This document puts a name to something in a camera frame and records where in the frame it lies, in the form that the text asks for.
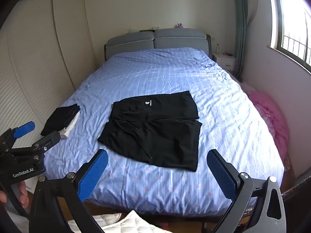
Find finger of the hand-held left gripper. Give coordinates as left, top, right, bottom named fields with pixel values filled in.
left=0, top=121, right=36, bottom=151
left=13, top=130, right=61, bottom=161

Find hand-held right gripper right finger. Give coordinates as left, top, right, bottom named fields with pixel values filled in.
left=206, top=149, right=286, bottom=233

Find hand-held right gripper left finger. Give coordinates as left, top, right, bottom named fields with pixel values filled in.
left=29, top=149, right=109, bottom=233

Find black pants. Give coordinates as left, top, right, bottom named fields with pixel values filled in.
left=98, top=90, right=203, bottom=172

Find person's left hand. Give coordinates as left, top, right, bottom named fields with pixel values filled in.
left=0, top=182, right=30, bottom=209

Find folded black garment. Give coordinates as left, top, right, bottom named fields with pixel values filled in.
left=40, top=104, right=81, bottom=136

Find folded white garment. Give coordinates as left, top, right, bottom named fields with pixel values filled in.
left=59, top=113, right=81, bottom=140

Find person's white quilted jacket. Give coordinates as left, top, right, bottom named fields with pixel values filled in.
left=66, top=210, right=176, bottom=233

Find cream louvered wardrobe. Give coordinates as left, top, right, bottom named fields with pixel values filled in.
left=0, top=0, right=98, bottom=192

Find pink blanket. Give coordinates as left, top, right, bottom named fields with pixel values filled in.
left=240, top=83, right=290, bottom=173

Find dark wooden furniture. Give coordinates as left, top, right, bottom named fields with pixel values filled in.
left=281, top=169, right=311, bottom=233

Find white nightstand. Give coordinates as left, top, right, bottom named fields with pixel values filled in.
left=212, top=53, right=237, bottom=72

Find bed with blue striped sheet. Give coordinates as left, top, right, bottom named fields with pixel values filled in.
left=44, top=47, right=285, bottom=224

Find grey padded headboard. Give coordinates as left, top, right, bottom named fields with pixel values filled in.
left=104, top=28, right=212, bottom=62

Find green curtain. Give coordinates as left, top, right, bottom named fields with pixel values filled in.
left=232, top=0, right=249, bottom=78

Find window with grille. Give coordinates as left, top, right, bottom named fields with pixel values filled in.
left=267, top=0, right=311, bottom=74

